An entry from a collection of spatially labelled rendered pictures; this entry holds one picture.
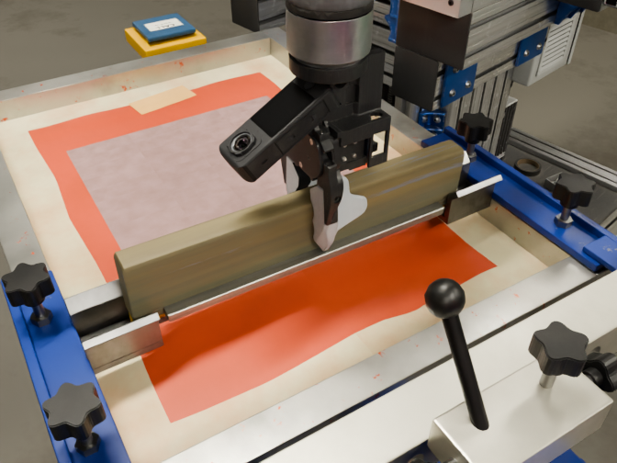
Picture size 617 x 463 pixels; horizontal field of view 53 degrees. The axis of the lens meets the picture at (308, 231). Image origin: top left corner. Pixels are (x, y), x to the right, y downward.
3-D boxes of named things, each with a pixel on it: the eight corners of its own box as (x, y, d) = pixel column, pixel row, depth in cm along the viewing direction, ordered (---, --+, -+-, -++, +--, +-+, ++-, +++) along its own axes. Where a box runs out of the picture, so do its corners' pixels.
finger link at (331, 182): (346, 227, 62) (342, 146, 57) (333, 232, 61) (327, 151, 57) (321, 208, 65) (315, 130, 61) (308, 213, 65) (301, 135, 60)
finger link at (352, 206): (375, 246, 67) (373, 169, 62) (329, 265, 65) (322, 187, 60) (359, 233, 70) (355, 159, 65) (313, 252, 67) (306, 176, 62)
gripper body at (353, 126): (388, 168, 63) (399, 56, 55) (316, 195, 60) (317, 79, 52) (346, 134, 68) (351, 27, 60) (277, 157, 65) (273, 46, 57)
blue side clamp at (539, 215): (416, 175, 91) (421, 134, 86) (442, 165, 93) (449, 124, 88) (581, 305, 71) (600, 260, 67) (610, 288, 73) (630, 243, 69)
